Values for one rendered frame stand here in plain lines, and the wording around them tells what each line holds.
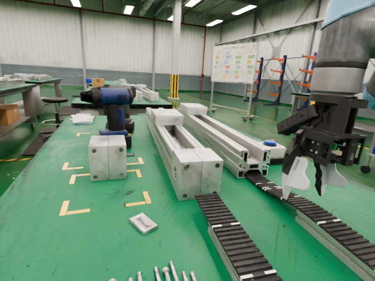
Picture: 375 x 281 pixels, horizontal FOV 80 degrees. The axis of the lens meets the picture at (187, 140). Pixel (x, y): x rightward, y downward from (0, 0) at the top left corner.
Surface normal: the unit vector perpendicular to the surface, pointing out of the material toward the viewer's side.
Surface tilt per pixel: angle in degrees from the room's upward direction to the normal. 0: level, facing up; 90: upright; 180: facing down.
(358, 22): 85
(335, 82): 90
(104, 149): 90
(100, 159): 90
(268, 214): 0
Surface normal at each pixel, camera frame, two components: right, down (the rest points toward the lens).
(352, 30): -0.48, 0.22
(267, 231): 0.06, -0.96
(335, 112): -0.96, 0.02
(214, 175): 0.25, 0.28
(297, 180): -0.91, -0.26
